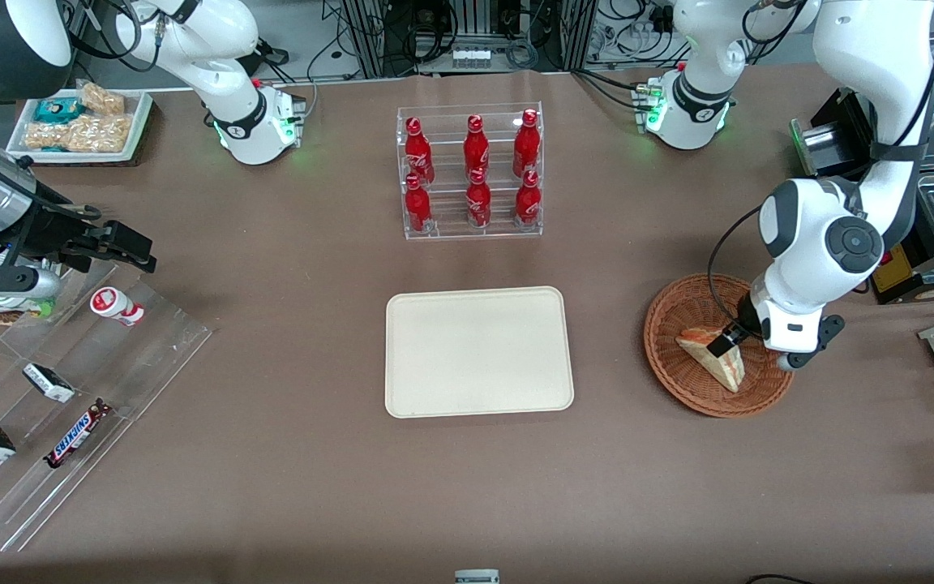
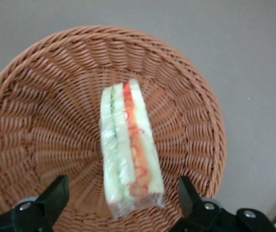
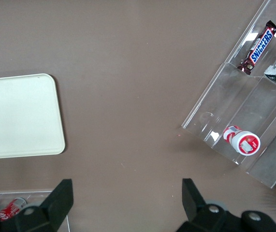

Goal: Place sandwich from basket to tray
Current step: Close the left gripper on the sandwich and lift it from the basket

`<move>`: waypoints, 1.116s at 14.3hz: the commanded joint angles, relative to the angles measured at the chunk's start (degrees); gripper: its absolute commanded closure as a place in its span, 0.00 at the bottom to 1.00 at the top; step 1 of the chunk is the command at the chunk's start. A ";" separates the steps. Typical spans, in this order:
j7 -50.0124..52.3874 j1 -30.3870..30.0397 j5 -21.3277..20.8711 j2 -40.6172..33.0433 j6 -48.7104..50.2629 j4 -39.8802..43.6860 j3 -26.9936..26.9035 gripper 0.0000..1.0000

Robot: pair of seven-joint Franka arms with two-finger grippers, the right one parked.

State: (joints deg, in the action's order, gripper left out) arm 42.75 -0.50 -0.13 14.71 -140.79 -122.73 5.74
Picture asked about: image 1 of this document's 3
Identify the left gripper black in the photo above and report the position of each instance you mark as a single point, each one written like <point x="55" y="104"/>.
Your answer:
<point x="745" y="316"/>

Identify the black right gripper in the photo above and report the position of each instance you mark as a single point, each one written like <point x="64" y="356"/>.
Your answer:
<point x="49" y="229"/>

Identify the triangular sandwich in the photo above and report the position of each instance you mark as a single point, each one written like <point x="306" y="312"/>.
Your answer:
<point x="722" y="369"/>

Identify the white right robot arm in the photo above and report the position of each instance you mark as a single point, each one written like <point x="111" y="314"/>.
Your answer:
<point x="224" y="73"/>

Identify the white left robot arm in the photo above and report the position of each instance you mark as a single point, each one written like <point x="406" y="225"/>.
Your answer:
<point x="807" y="243"/>

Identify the brown wicker basket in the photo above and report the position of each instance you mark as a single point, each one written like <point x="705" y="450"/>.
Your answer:
<point x="694" y="381"/>

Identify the white snack tray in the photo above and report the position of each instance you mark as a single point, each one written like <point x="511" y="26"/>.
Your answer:
<point x="139" y="130"/>

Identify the cream plastic tray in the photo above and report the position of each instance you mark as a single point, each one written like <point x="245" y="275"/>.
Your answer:
<point x="475" y="353"/>

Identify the white yogurt bottle red cap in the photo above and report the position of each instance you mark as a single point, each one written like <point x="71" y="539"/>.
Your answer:
<point x="114" y="305"/>

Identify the large puffed rice snack pack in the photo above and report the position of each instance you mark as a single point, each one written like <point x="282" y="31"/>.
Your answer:
<point x="90" y="134"/>

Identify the clear acrylic stepped display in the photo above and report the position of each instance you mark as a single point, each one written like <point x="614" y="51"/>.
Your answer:
<point x="134" y="365"/>

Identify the small puffed rice snack pack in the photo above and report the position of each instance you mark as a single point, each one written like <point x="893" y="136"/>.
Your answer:
<point x="102" y="99"/>

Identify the teal snack packet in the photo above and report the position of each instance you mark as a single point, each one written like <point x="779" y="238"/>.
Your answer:
<point x="57" y="109"/>

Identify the Snickers chocolate bar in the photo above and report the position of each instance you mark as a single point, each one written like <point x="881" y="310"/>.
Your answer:
<point x="76" y="435"/>

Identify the black food warmer appliance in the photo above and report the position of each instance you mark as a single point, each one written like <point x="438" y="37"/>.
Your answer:
<point x="832" y="134"/>

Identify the red cola bottle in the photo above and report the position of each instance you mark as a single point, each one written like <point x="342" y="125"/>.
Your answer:
<point x="526" y="144"/>
<point x="476" y="146"/>
<point x="528" y="201"/>
<point x="418" y="150"/>
<point x="478" y="203"/>
<point x="417" y="207"/>

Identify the clear acrylic bottle rack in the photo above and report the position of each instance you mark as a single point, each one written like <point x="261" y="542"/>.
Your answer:
<point x="471" y="231"/>

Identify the small white grey device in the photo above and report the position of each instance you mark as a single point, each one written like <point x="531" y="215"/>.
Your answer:
<point x="477" y="577"/>

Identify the white power strip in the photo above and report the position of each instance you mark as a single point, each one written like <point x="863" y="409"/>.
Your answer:
<point x="471" y="58"/>

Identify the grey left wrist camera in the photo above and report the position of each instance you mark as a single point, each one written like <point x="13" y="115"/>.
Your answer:
<point x="791" y="362"/>

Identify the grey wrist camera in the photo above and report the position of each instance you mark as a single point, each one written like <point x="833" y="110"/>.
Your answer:
<point x="791" y="362"/>
<point x="25" y="284"/>

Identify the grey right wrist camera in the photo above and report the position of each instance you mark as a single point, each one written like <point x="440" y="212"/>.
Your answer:
<point x="25" y="284"/>

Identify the aluminium frame rack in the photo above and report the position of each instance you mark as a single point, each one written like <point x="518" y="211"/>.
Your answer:
<point x="564" y="32"/>

